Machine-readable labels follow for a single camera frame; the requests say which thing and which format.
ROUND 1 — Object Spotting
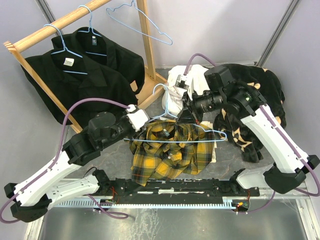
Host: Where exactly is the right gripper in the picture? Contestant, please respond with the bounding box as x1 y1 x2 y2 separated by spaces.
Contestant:
176 88 225 125

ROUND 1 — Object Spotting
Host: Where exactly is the white shirt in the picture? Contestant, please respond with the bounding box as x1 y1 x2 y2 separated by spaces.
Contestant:
161 64 210 116

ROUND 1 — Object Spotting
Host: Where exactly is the yellow plaid shirt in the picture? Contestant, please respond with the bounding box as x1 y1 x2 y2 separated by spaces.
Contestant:
129 120 215 186

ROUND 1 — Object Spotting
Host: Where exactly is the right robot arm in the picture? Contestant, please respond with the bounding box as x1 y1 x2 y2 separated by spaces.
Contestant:
178 63 320 196

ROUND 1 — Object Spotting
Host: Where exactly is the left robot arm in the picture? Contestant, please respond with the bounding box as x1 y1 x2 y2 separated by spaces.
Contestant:
4 111 148 223

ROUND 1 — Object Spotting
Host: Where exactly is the front black shirt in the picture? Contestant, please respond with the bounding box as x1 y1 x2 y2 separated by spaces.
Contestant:
21 50 138 128

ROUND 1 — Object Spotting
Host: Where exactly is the black shirt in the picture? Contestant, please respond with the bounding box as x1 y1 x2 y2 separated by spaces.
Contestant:
21 50 138 128
51 27 145 97

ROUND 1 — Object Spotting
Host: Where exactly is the blue hanger front shirt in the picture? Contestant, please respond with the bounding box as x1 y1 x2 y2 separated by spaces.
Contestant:
44 23 83 59

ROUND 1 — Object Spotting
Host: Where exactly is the blue hanger shirt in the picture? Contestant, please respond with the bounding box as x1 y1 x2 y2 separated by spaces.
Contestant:
44 23 83 59
77 5 108 57

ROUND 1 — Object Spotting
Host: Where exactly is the rear black shirt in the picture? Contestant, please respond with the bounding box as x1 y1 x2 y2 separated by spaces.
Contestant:
51 27 145 97

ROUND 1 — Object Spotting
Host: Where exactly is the blue hanger rear shirt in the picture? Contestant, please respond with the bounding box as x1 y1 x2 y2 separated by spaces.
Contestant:
77 5 108 57

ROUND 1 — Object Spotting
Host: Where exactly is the black floral blanket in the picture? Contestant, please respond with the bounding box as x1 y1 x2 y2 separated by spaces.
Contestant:
214 63 287 163

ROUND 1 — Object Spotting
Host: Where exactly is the cream folded cloth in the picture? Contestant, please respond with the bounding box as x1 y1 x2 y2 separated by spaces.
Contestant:
201 120 217 163

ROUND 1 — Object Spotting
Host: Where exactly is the wooden clothes rack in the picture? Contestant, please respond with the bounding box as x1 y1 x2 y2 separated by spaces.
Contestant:
3 0 171 135

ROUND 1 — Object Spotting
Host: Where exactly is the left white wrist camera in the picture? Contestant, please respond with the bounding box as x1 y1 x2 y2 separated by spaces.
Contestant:
126 104 150 132

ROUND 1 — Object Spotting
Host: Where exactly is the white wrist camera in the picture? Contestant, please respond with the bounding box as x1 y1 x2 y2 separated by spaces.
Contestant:
126 104 150 132
173 74 195 101

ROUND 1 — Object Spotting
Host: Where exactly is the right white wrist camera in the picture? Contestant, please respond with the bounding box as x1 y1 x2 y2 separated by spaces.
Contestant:
173 74 195 101

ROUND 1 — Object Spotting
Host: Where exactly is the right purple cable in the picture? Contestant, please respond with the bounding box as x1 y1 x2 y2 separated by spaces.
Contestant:
183 52 320 215

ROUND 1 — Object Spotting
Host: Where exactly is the purple cable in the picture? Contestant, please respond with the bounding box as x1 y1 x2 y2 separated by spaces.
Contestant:
0 97 131 223
183 52 320 215

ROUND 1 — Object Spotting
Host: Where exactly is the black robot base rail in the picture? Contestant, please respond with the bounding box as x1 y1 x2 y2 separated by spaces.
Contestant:
98 178 260 205

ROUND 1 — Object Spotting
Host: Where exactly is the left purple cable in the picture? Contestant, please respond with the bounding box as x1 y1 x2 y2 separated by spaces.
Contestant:
0 97 131 223

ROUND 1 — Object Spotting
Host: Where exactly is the white cable duct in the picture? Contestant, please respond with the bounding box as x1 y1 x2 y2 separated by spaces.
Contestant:
55 197 236 210

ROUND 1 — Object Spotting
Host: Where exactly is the empty blue wire hanger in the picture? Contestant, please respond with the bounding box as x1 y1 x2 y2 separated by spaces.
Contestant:
105 0 174 46

